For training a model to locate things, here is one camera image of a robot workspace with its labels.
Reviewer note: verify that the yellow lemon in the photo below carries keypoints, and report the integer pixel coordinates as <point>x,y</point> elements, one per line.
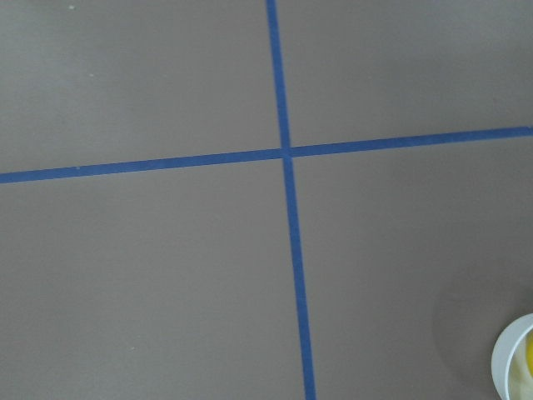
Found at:
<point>529,352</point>

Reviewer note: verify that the white bowl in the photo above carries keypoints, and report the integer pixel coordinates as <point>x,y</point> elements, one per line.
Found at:
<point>508,365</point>

